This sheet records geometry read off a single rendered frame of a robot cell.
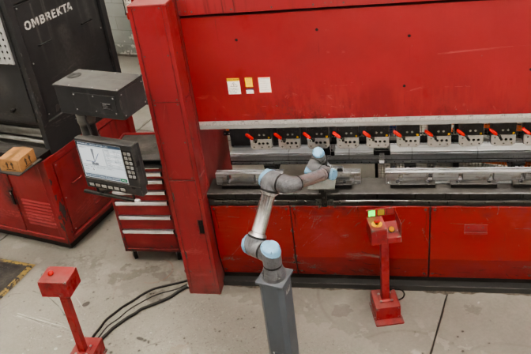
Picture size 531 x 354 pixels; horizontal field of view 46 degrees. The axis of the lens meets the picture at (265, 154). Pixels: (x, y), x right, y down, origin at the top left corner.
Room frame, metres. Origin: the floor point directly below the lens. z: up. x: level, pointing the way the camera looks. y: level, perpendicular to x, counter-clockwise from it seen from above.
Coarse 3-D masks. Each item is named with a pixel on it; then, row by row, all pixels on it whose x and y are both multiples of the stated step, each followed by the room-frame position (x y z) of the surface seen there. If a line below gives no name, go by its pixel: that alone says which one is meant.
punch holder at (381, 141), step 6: (366, 126) 3.67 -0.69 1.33; (372, 126) 3.66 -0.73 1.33; (378, 126) 3.65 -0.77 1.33; (384, 126) 3.64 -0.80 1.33; (372, 132) 3.66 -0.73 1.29; (378, 132) 3.65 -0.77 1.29; (384, 132) 3.64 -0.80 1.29; (366, 138) 3.67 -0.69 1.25; (378, 138) 3.65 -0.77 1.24; (384, 138) 3.64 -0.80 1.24; (372, 144) 3.66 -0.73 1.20; (378, 144) 3.65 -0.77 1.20; (384, 144) 3.64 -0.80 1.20
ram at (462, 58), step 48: (480, 0) 3.53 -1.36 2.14; (528, 0) 3.46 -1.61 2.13; (192, 48) 3.92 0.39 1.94; (240, 48) 3.85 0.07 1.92; (288, 48) 3.78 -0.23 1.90; (336, 48) 3.71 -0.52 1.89; (384, 48) 3.64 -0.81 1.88; (432, 48) 3.58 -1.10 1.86; (480, 48) 3.51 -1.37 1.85; (528, 48) 3.45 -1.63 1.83; (240, 96) 3.86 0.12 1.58; (288, 96) 3.78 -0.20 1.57; (336, 96) 3.71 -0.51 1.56; (384, 96) 3.64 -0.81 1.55; (432, 96) 3.58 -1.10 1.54; (480, 96) 3.51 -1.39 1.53; (528, 96) 3.45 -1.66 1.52
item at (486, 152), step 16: (336, 144) 4.12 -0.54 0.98; (240, 160) 4.16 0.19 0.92; (256, 160) 4.13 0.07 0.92; (272, 160) 4.11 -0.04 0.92; (288, 160) 4.08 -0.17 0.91; (304, 160) 4.05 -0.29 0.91; (336, 160) 4.00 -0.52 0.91; (352, 160) 3.97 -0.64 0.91; (368, 160) 3.94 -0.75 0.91; (384, 160) 3.91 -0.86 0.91; (400, 160) 3.89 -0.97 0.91; (416, 160) 3.86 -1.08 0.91; (432, 160) 3.84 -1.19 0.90; (448, 160) 3.81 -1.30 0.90; (464, 160) 3.79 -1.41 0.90; (480, 160) 3.76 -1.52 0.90; (496, 160) 3.74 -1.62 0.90; (512, 160) 3.71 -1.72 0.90; (528, 160) 3.69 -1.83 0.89
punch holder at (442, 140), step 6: (432, 126) 3.57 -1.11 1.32; (438, 126) 3.56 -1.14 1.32; (444, 126) 3.56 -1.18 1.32; (450, 126) 3.55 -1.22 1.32; (432, 132) 3.57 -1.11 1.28; (438, 132) 3.57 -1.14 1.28; (444, 132) 3.56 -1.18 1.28; (450, 132) 3.55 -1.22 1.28; (432, 138) 3.57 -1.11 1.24; (438, 138) 3.56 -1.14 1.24; (444, 138) 3.55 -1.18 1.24; (450, 138) 3.54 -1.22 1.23; (432, 144) 3.57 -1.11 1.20; (438, 144) 3.56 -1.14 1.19; (444, 144) 3.55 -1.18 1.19; (450, 144) 3.54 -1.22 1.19
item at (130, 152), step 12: (96, 144) 3.42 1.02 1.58; (108, 144) 3.37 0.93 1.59; (120, 144) 3.34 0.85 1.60; (132, 144) 3.32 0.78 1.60; (132, 156) 3.30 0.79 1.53; (132, 168) 3.30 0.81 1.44; (144, 168) 3.39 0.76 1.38; (96, 180) 3.46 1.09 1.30; (108, 180) 3.41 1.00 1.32; (132, 180) 3.32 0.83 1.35; (144, 180) 3.33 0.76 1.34; (132, 192) 3.33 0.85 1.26; (144, 192) 3.30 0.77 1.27
